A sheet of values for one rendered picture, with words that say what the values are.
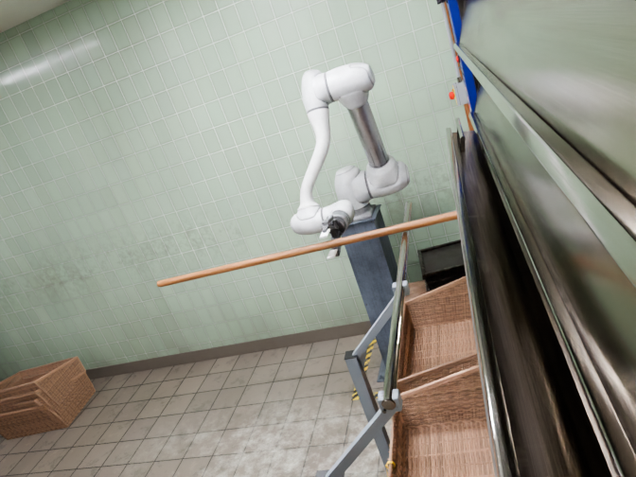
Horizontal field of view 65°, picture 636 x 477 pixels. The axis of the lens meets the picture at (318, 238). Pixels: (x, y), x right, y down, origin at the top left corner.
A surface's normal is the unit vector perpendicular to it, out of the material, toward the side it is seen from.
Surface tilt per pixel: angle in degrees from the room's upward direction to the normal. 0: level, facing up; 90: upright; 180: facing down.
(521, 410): 11
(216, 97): 90
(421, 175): 90
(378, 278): 90
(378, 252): 90
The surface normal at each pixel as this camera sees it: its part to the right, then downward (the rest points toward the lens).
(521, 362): -0.14, -0.91
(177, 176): -0.20, 0.40
